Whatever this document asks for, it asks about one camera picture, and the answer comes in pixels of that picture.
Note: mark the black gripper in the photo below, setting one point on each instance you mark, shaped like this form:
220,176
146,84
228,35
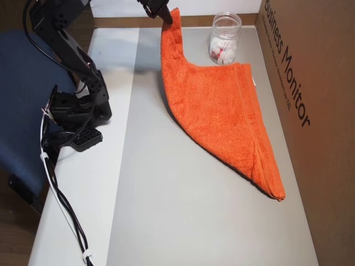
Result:
158,8

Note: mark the orange terry towel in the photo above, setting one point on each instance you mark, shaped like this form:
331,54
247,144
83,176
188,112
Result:
210,110

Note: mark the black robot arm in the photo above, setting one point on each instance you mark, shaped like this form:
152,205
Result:
75,63

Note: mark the brown wooden baseboard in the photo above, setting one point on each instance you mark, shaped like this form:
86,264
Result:
124,20

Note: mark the red white eraser packet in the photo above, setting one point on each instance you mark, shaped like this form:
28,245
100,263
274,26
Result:
217,54

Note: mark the clear plastic jar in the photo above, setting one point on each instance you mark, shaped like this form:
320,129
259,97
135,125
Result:
224,41

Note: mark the blue office chair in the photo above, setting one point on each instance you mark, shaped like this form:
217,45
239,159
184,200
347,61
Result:
16,110

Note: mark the grey table mat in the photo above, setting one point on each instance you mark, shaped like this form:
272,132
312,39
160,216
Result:
166,221

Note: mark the brown cardboard monitor box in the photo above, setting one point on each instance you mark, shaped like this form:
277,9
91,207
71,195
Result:
319,166

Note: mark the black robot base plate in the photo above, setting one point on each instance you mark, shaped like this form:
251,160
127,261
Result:
88,140

